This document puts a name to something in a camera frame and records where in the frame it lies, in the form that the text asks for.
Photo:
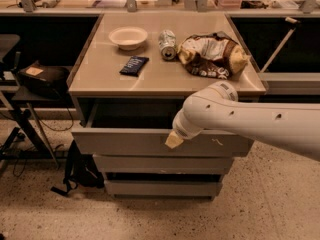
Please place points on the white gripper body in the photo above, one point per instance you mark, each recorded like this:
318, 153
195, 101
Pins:
182, 132

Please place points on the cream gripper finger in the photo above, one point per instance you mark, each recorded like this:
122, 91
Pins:
173, 140

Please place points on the grey top drawer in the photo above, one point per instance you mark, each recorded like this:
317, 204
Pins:
140, 127

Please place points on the grey drawer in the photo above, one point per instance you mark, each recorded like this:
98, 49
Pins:
140, 127
161, 188
163, 165

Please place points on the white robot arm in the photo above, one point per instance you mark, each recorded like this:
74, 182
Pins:
289, 126

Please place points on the grey drawer cabinet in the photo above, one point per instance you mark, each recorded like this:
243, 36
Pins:
96, 76

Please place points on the grey middle drawer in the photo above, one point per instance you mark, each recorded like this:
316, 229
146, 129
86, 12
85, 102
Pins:
163, 165

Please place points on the grey bottom drawer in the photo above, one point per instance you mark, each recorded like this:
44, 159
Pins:
161, 188

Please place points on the dark blue snack packet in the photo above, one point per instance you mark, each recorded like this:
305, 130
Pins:
134, 66

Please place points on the brown chip bag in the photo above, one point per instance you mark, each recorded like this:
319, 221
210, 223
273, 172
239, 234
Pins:
214, 55

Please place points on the green soda can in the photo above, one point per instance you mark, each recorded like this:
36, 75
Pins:
167, 45

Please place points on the white bowl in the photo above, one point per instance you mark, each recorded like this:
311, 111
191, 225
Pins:
128, 38

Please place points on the black backpack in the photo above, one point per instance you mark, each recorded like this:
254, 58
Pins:
80, 170

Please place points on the black bag on stand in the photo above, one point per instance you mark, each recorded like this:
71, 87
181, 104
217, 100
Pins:
45, 81

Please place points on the black folding stand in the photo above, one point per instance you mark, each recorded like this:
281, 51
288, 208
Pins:
27, 120

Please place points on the white cane with handle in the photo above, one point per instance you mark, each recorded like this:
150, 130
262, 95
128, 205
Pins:
293, 25

